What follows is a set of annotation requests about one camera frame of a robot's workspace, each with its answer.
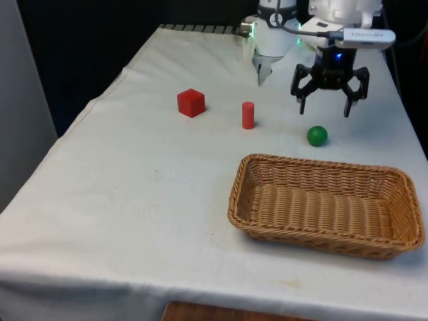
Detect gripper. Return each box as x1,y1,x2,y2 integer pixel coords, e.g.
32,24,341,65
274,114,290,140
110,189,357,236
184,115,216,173
290,47,370,118

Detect green ball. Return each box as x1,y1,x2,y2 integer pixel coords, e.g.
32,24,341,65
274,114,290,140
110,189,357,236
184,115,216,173
306,125,328,147

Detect red cylinder block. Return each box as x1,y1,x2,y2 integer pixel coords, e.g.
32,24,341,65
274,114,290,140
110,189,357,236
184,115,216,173
241,101,255,130

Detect wicker basket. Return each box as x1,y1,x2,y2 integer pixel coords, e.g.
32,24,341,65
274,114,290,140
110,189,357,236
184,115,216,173
227,153,426,261

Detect red cube block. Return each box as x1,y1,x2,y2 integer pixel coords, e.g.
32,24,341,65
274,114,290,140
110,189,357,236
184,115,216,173
177,88,205,118

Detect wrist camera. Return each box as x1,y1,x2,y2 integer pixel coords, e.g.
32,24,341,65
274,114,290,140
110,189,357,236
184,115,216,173
329,28,397,51

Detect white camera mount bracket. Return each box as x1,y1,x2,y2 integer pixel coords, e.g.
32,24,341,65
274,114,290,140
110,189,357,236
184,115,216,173
298,16,345,51

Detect grey cable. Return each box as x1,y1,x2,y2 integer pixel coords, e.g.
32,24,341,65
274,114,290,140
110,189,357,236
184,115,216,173
272,13,345,38

